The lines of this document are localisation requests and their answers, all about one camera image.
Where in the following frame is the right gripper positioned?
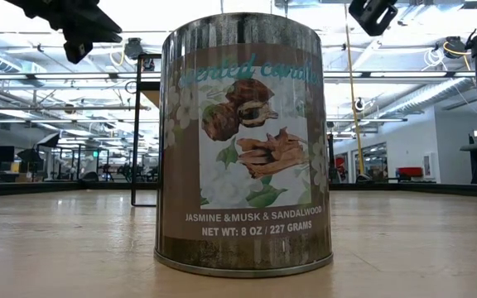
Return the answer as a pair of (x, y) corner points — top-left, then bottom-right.
(348, 0), (399, 38)

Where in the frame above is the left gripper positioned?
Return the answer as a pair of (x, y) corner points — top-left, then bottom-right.
(0, 0), (123, 65)

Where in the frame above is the white wax labelled candle tin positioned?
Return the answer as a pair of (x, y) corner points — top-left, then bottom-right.
(153, 11), (335, 279)

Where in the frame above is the black studio softbox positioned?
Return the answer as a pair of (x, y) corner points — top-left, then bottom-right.
(34, 132), (61, 150)

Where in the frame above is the red crate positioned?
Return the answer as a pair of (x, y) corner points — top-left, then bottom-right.
(397, 166), (425, 179)

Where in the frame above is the yellow hanging strap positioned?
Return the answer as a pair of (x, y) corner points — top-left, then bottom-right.
(343, 2), (366, 178)

